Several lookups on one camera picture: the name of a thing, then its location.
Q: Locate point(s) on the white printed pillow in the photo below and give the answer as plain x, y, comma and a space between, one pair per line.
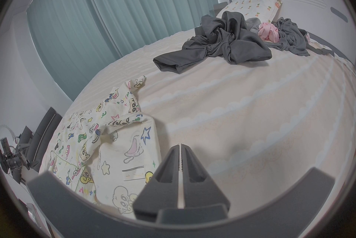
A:
250, 4

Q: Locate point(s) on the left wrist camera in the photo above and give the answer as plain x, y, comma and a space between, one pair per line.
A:
4, 145

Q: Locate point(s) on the bed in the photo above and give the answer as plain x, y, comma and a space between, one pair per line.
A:
236, 106

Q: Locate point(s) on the black garment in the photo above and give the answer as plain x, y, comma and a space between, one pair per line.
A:
236, 44

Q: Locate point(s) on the light grey garment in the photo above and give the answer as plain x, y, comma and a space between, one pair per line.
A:
253, 24

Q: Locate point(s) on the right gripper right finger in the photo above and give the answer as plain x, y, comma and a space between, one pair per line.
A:
211, 195

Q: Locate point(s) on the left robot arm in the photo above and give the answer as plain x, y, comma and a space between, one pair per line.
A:
14, 161

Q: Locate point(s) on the pink garment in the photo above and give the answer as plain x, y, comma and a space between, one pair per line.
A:
267, 32

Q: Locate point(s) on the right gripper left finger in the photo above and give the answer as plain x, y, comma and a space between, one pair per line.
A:
147, 198

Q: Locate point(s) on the white printed pyjama top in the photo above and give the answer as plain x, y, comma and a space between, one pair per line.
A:
130, 147

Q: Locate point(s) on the dark grey garment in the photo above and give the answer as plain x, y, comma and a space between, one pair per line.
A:
292, 36

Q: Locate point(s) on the blue-green curtain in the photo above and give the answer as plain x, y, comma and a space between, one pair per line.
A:
111, 8

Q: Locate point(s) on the black chest of drawers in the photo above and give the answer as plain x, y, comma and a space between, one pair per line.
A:
47, 131

